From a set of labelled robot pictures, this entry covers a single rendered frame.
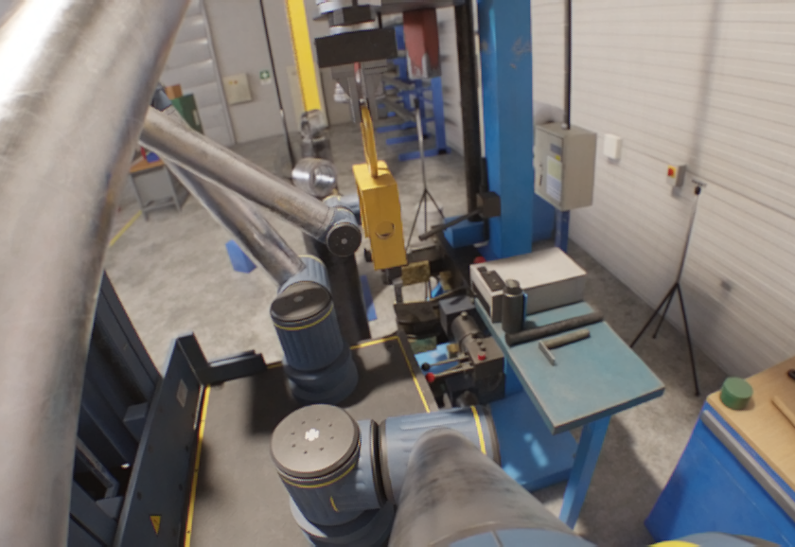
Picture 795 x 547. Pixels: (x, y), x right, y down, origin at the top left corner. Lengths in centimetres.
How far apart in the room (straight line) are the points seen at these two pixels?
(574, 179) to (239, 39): 1105
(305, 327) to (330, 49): 82
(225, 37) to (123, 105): 1228
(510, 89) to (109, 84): 163
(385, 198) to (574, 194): 167
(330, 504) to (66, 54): 87
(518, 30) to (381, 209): 122
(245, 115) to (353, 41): 1189
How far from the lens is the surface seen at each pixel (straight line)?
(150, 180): 765
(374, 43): 73
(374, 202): 71
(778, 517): 170
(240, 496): 135
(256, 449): 143
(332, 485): 90
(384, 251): 75
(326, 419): 93
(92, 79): 26
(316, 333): 129
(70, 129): 24
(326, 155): 304
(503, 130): 180
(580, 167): 226
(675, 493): 209
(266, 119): 1252
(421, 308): 184
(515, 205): 193
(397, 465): 89
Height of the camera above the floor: 207
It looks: 31 degrees down
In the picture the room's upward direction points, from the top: 7 degrees counter-clockwise
